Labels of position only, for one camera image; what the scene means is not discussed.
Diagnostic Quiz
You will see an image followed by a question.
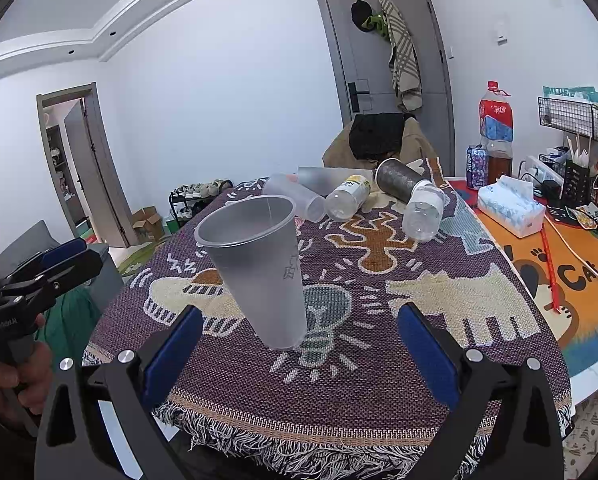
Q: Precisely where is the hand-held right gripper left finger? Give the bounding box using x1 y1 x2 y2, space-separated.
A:
34 304 205 480

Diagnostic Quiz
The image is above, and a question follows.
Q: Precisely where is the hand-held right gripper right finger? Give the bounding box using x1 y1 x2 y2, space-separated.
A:
397 302 566 480

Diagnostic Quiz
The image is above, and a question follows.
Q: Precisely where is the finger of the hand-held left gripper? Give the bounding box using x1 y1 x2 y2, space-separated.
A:
0 248 104 312
0 238 88 291

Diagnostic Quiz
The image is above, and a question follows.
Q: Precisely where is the large frosted plastic cup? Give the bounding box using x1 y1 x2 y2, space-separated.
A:
194 195 309 352

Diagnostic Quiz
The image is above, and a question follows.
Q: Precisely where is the clear plastic cup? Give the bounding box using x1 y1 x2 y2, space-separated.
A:
402 179 446 241

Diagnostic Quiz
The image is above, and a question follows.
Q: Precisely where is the yellow label plastic cup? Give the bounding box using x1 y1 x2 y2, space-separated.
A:
324 174 373 221

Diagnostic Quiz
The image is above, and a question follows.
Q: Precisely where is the dark glitter cup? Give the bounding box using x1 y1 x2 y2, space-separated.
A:
375 158 426 202

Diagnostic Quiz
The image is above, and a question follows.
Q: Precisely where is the small frosted plastic cup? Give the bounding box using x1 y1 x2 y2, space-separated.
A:
261 173 326 223

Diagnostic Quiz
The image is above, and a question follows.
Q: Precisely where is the person's left hand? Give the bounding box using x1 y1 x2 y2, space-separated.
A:
0 314 56 418

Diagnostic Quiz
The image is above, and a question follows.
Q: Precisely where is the grey sofa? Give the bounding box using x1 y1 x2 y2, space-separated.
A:
0 219 126 313

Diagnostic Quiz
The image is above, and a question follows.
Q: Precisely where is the green cloth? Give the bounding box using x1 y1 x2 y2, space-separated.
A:
43 287 103 357

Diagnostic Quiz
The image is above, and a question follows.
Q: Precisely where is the printed woven blanket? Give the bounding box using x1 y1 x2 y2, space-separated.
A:
82 157 576 480

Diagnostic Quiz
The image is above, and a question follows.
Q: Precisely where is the grey inner door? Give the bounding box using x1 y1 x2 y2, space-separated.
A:
36 82 140 249

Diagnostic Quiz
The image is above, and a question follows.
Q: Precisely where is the grey door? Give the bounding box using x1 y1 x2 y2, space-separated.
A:
36 82 140 249
312 0 455 175

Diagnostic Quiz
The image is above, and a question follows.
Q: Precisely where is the cardboard box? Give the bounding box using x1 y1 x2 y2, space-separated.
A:
131 206 166 241

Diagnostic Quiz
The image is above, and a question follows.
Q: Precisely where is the shoe rack with shoes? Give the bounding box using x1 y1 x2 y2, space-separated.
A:
168 179 235 234

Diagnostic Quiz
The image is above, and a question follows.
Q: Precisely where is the red stick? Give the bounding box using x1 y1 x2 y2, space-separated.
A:
540 230 563 314

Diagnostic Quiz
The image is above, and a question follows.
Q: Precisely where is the orange cat mat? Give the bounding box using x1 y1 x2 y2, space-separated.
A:
446 176 598 377

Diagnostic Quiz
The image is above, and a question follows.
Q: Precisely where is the blue white tissue box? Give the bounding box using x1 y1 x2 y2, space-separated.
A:
477 175 547 239

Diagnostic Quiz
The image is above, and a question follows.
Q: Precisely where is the blue soda can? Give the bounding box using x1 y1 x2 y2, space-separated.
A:
466 144 489 191

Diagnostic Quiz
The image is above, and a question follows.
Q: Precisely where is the chair with black bag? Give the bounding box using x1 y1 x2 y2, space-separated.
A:
322 118 440 177

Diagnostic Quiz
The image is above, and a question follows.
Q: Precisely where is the white power strip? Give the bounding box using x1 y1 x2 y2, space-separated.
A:
526 155 563 187

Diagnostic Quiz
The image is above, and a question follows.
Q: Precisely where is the black cloth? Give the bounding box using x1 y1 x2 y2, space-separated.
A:
348 113 414 159

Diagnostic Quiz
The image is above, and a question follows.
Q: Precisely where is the black utensil holder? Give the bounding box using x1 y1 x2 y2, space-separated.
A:
561 159 593 209

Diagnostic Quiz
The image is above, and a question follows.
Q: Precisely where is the large red label bottle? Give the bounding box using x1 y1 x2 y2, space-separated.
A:
478 80 514 182

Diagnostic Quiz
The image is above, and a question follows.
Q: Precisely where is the plaid scarf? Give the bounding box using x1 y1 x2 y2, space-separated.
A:
378 0 424 114

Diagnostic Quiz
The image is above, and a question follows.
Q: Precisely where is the green hanging toy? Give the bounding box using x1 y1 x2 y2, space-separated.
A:
363 12 388 41

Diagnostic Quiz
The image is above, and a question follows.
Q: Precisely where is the black hat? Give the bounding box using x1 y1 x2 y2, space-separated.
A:
350 0 375 34

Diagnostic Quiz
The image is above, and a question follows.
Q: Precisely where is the white cable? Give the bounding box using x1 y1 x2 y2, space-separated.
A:
543 214 598 294

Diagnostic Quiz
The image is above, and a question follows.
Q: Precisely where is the black door lock handle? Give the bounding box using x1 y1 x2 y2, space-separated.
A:
347 82 370 114

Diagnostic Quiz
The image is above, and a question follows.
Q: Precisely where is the black wire basket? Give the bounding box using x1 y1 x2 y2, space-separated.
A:
537 95 598 144

